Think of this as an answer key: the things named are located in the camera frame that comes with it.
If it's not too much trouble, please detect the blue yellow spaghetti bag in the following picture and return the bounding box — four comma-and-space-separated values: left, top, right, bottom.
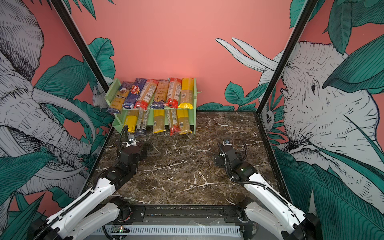
107, 82, 132, 114

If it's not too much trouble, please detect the yellow label spaghetti bag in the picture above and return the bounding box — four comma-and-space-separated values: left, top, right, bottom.
124, 110, 139, 133

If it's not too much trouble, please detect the right black frame post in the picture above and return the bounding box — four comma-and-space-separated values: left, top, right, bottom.
256, 0, 318, 116

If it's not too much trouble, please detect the dark blue pasta box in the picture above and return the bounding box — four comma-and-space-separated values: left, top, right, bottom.
123, 78, 147, 109

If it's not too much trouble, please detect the black frame post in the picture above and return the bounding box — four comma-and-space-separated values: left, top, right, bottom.
256, 0, 318, 116
50, 0, 109, 92

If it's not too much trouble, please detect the clear white label spaghetti bag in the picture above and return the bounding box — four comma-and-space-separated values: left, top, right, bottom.
135, 109, 149, 137

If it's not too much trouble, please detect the yellow spaghetti bag long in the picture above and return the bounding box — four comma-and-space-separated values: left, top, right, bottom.
179, 78, 194, 109

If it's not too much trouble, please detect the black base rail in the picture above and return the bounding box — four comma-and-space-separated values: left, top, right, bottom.
124, 204, 258, 227

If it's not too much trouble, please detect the green two-tier shelf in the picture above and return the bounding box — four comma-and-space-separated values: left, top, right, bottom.
105, 79, 199, 134

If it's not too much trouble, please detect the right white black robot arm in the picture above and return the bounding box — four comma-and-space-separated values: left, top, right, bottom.
214, 140, 323, 240

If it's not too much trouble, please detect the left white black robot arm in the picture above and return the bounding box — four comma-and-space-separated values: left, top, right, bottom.
27, 144, 148, 240

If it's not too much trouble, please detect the red spaghetti bag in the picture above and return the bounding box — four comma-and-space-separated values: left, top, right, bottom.
166, 78, 182, 109
135, 79, 159, 110
165, 110, 181, 136

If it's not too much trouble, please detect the left black frame post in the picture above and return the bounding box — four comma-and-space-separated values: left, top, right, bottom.
50, 0, 109, 92

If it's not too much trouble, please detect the blue-end yellow spaghetti bag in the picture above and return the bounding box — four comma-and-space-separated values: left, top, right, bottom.
150, 80, 169, 109

